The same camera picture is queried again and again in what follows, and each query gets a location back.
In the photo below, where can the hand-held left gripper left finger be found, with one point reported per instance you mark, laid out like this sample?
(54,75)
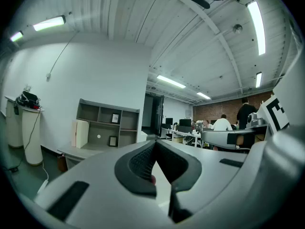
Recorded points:
(133,170)

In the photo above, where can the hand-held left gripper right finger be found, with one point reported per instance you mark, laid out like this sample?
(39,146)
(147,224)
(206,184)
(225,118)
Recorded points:
(178,168)

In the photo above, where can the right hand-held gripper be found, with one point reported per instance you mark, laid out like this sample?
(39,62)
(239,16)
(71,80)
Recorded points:
(214,137)

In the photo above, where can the person's left hand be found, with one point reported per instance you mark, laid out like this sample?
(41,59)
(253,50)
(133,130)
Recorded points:
(153,180)

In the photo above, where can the black computer monitor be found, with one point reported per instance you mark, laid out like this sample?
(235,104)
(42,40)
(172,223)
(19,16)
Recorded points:
(185,122)
(169,121)

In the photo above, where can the long white office desk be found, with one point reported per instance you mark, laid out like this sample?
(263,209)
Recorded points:
(181,133)

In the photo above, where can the long ceiling light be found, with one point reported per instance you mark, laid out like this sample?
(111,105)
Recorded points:
(257,25)
(16,36)
(203,96)
(258,80)
(170,81)
(48,24)

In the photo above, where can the grey shelf hutch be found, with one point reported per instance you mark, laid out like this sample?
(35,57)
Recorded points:
(104,130)

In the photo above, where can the black door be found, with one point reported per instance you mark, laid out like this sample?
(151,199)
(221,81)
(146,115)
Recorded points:
(159,116)

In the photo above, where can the cream file box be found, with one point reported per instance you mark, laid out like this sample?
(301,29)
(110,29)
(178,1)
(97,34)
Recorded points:
(82,133)

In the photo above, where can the brown waste bin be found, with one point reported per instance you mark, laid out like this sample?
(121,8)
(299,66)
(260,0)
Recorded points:
(62,163)

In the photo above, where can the white power strip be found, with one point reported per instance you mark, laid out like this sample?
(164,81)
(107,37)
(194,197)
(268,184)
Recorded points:
(42,187)

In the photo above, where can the round silver ceiling fixture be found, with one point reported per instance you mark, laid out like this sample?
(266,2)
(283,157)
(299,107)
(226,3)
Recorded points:
(237,28)

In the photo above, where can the black power adapter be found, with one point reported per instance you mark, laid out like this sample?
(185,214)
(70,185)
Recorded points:
(14,169)

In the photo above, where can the pile of black gear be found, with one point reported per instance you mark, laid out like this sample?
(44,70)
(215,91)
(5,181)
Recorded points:
(27,98)

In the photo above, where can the black empty picture frame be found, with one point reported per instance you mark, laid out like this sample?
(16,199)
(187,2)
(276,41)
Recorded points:
(113,141)

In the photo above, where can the black frame with drawing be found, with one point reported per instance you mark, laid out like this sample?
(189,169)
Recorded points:
(115,118)

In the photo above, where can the white cylindrical pedestal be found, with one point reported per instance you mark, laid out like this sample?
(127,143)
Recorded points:
(32,139)
(13,128)

